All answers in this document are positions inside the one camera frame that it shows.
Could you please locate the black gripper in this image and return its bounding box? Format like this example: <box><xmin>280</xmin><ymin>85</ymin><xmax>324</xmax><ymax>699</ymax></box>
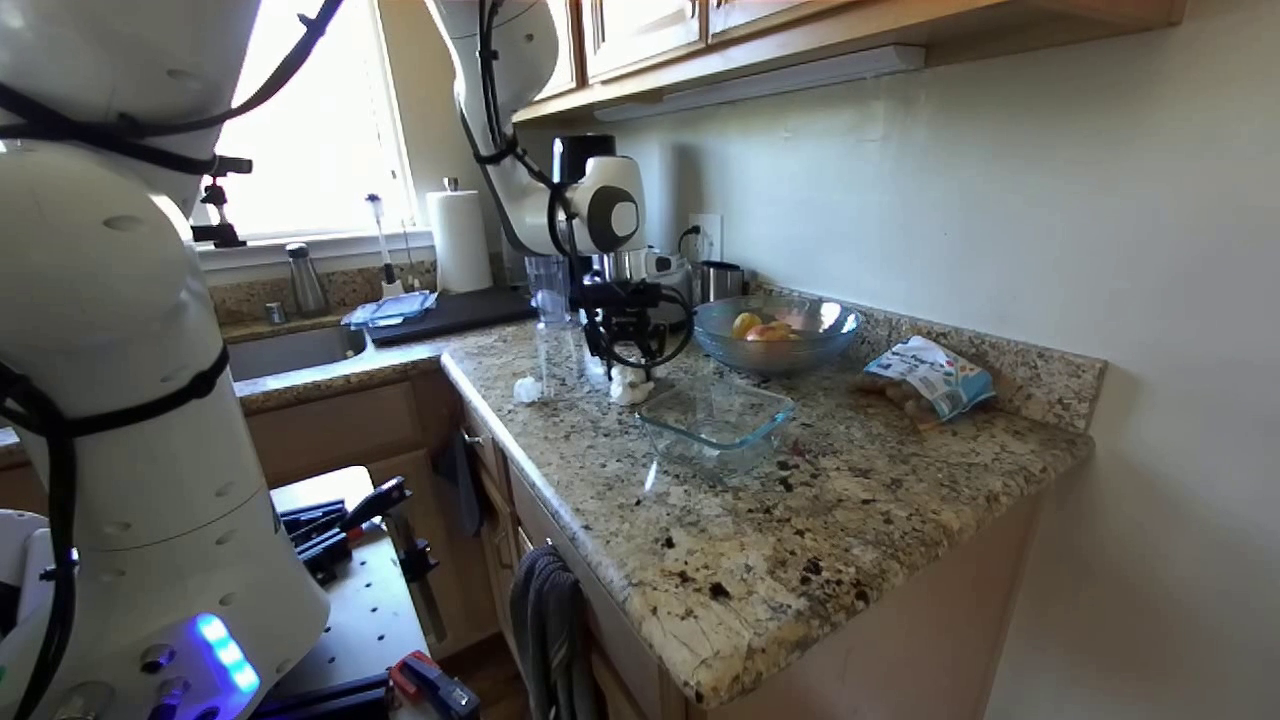
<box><xmin>577</xmin><ymin>267</ymin><xmax>676</xmax><ymax>392</ymax></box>

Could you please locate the white garlic clove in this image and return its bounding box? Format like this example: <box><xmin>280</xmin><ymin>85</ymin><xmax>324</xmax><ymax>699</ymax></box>
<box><xmin>609</xmin><ymin>365</ymin><xmax>654</xmax><ymax>409</ymax></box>

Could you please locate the rectangular glass dish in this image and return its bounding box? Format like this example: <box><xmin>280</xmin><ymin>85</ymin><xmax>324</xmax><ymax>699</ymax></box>
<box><xmin>637</xmin><ymin>361</ymin><xmax>799</xmax><ymax>479</ymax></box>

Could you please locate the blue dish cloth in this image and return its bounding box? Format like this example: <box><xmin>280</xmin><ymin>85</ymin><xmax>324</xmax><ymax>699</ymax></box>
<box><xmin>338</xmin><ymin>289</ymin><xmax>443</xmax><ymax>339</ymax></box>

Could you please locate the clear plastic measuring cup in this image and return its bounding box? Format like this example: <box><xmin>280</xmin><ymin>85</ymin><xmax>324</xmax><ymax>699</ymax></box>
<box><xmin>529</xmin><ymin>284</ymin><xmax>586</xmax><ymax>392</ymax></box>

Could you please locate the small black container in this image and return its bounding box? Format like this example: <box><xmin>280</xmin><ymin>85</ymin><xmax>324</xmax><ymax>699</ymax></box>
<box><xmin>694</xmin><ymin>255</ymin><xmax>751</xmax><ymax>308</ymax></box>

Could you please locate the red orange fruit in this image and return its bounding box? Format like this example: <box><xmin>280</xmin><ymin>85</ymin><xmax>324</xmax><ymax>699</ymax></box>
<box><xmin>757</xmin><ymin>318</ymin><xmax>808</xmax><ymax>351</ymax></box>

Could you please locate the glass fruit bowl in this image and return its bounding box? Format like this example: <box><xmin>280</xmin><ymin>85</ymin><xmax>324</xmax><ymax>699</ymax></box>
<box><xmin>689</xmin><ymin>294</ymin><xmax>870</xmax><ymax>380</ymax></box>

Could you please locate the black ribbed drying mat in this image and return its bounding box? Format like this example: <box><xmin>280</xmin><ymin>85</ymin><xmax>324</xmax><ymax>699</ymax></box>
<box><xmin>365</xmin><ymin>280</ymin><xmax>540</xmax><ymax>351</ymax></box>

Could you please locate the white paper towel roll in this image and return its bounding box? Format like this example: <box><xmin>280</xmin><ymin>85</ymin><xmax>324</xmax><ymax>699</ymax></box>
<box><xmin>423</xmin><ymin>184</ymin><xmax>495</xmax><ymax>301</ymax></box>

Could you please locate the wooden lower cabinet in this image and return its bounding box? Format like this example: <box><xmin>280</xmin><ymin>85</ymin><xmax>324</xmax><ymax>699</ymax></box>
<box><xmin>0</xmin><ymin>361</ymin><xmax>683</xmax><ymax>720</ymax></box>

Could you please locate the wooden cabinet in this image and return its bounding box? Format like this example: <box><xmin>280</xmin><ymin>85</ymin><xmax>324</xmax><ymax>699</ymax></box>
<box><xmin>0</xmin><ymin>361</ymin><xmax>683</xmax><ymax>720</ymax></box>
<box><xmin>509</xmin><ymin>0</ymin><xmax>1192</xmax><ymax>132</ymax></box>

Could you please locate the grey hanging towel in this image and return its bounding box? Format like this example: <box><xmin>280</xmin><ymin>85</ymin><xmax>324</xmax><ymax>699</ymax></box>
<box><xmin>509</xmin><ymin>540</ymin><xmax>609</xmax><ymax>720</ymax></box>

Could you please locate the blue white snack bag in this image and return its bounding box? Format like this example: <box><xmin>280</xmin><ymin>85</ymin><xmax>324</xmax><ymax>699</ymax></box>
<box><xmin>860</xmin><ymin>332</ymin><xmax>1000</xmax><ymax>424</ymax></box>

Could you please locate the metal sink faucet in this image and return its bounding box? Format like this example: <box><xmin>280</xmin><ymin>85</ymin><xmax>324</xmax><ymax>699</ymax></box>
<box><xmin>280</xmin><ymin>238</ymin><xmax>332</xmax><ymax>320</ymax></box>

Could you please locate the black hand tool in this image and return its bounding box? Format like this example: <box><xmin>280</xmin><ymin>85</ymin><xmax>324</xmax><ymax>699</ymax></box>
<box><xmin>276</xmin><ymin>471</ymin><xmax>412</xmax><ymax>579</ymax></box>

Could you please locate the robot cart table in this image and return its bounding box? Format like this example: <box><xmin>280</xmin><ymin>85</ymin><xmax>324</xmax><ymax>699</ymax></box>
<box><xmin>249</xmin><ymin>460</ymin><xmax>443</xmax><ymax>720</ymax></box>

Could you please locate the bright window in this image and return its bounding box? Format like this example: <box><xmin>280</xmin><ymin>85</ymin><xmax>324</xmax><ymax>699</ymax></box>
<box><xmin>190</xmin><ymin>0</ymin><xmax>427</xmax><ymax>247</ymax></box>

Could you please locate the wooden upper cabinet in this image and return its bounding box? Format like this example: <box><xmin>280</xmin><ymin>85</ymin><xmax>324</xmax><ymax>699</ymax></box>
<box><xmin>509</xmin><ymin>0</ymin><xmax>1192</xmax><ymax>132</ymax></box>

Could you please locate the red blue clamp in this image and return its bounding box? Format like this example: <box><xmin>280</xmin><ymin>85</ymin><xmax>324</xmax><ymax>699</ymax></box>
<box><xmin>385</xmin><ymin>648</ymin><xmax>482</xmax><ymax>720</ymax></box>

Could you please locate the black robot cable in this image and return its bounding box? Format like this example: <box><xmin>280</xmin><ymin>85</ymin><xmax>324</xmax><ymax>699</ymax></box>
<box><xmin>456</xmin><ymin>0</ymin><xmax>701</xmax><ymax>375</ymax></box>

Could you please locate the white wall outlet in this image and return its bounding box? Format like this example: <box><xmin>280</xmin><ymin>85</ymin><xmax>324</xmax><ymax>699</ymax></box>
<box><xmin>689</xmin><ymin>208</ymin><xmax>727</xmax><ymax>265</ymax></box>

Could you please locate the black camera on tripod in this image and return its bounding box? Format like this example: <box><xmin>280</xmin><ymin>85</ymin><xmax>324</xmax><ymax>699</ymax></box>
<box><xmin>186</xmin><ymin>149</ymin><xmax>257</xmax><ymax>253</ymax></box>

